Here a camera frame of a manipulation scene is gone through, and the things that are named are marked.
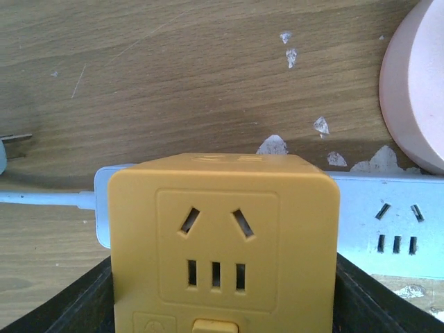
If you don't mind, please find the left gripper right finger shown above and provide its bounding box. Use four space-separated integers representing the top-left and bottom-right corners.
332 254 443 333

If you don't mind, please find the yellow cube socket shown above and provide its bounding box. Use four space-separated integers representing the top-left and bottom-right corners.
108 153 339 332

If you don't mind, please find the pink round power socket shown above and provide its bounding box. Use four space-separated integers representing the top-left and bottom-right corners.
379 0 443 175

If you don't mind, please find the blue power strip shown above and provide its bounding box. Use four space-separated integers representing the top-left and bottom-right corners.
1 164 443 280

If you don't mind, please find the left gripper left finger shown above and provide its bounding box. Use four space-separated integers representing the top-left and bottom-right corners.
1 257 114 332

